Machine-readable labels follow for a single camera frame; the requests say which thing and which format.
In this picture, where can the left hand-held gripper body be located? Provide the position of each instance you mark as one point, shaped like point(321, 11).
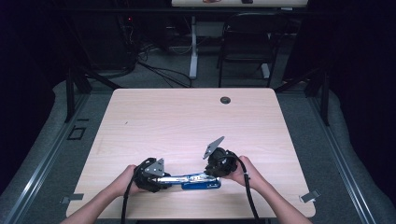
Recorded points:
point(148, 174)

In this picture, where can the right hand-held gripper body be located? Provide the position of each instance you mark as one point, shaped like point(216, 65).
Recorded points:
point(221, 161)

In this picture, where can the blue stapler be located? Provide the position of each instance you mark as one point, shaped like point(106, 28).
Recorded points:
point(194, 182)

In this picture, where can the person's left hand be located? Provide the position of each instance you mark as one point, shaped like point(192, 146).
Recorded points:
point(126, 182)

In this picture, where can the person's right hand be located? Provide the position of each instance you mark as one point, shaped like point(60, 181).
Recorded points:
point(249, 175)

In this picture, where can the black table grommet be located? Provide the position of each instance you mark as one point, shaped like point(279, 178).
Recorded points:
point(225, 100)

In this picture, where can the grey tape piece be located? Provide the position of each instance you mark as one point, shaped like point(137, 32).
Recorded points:
point(72, 198)
point(309, 196)

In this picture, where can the black metal stand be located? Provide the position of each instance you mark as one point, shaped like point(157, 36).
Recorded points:
point(71, 93)
point(323, 93)

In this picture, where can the white desk leg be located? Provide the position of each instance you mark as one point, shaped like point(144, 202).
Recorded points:
point(193, 49)

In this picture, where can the black folding chair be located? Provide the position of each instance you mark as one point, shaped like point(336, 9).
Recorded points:
point(249, 46)

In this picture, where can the aluminium floor rail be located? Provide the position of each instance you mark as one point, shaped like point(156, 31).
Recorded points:
point(40, 165)
point(342, 165)

